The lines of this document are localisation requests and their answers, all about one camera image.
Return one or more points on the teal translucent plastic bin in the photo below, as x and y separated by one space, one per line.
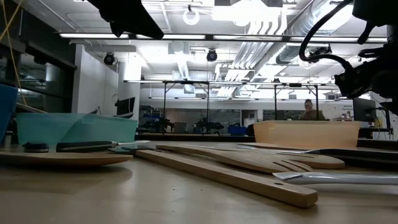
109 130

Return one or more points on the black table frame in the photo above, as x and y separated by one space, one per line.
202 137

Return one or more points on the black monitor on stand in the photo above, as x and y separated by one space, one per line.
363 110

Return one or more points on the black oval spatula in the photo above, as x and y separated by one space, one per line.
35 147

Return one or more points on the black background robot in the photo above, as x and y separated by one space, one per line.
161 124
208 126

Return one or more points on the orange translucent plastic bin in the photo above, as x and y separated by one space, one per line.
306 133

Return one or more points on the black desk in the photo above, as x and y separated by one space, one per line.
373 132

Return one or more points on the black rig camera cluster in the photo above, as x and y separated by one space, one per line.
321 50

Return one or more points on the black station frame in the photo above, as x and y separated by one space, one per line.
199 82
295 85

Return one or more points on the blue plastic bin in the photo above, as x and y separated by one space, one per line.
6 109

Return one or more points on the wooden spatula with short slots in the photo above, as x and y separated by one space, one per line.
264 166

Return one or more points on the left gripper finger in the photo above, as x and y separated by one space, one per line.
136 28
144 17

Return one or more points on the wooden spatula with long slots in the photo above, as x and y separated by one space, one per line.
329 162

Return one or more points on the blue crate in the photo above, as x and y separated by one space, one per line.
237 130

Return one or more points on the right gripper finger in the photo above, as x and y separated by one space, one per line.
392 105

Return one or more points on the plain wooden spatula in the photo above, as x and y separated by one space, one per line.
280 146

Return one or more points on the black ceiling camera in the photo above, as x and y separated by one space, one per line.
212 55
109 59

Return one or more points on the black overhead light bar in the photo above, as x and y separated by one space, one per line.
209 37

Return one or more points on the person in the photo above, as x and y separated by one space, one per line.
311 113

